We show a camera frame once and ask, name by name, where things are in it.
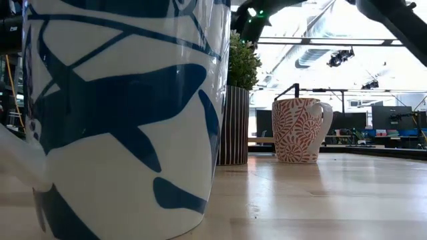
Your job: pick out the artificial plant in striped pot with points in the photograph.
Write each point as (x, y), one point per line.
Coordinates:
(235, 126)

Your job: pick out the black hanging light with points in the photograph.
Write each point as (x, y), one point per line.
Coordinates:
(338, 58)
(370, 85)

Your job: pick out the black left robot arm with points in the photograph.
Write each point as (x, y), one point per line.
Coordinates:
(10, 36)

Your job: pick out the white mug blue leaf pattern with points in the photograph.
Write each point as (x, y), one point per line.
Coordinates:
(116, 116)

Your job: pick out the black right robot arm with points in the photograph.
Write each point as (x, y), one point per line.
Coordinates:
(400, 23)

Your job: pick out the black overhead beam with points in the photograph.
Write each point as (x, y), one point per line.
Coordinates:
(333, 41)

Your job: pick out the black aluminium table frame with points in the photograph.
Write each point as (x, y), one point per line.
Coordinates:
(367, 151)

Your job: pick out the black metal stand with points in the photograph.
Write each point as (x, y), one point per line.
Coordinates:
(333, 90)

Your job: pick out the dark computer monitor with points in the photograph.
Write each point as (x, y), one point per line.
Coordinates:
(264, 123)
(392, 118)
(350, 120)

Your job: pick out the white mug orange fern pattern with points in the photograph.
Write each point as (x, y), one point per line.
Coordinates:
(293, 133)

